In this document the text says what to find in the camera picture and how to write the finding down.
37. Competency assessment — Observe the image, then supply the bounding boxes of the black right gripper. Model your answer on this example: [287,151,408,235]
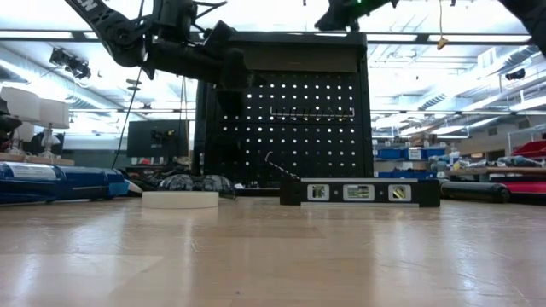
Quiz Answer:
[314,0,363,32]

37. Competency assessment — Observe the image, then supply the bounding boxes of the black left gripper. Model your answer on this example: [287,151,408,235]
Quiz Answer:
[199,43,254,92]

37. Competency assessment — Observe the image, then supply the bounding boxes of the white tape roll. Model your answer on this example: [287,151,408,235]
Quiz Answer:
[141,190,220,211]

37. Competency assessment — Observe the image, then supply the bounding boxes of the black pegboard cabinet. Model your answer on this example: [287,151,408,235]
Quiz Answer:
[194,30,376,197]

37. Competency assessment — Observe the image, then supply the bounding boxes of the black background monitor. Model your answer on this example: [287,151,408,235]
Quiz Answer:
[126,119,190,159]

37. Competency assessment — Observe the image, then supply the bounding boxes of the white table lamp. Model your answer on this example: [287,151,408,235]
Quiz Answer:
[38,98,71,159]

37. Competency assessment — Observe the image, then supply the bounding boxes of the blue caulking gun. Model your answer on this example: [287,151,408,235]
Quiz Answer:
[0,161,144,205]

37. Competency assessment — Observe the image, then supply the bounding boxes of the large white lampshade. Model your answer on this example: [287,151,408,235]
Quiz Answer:
[0,87,42,125]

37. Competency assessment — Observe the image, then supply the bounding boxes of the black cylindrical tube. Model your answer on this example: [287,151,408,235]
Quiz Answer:
[439,181,511,205]

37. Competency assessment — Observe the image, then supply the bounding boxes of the wooden background table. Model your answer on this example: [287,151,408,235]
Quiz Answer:
[445,166,546,183]

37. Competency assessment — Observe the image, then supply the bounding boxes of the red tray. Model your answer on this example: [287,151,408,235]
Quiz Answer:
[511,140,546,159]

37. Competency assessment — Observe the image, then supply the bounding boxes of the small red bin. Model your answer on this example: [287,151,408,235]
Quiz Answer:
[505,181,546,196]

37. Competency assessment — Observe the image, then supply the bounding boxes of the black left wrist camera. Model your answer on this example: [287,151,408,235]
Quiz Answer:
[203,19,238,49]

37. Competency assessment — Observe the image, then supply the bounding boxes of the yellow hanging cord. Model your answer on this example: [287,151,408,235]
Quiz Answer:
[437,0,450,51]

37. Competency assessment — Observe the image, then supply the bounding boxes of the black hanging cable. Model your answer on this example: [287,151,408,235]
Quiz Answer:
[111,66,144,170]

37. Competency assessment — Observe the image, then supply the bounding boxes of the black rig frame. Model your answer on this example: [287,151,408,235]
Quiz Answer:
[127,187,546,206]

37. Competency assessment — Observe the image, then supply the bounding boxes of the black ceiling camera cluster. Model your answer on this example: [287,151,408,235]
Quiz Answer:
[49,48,92,81]

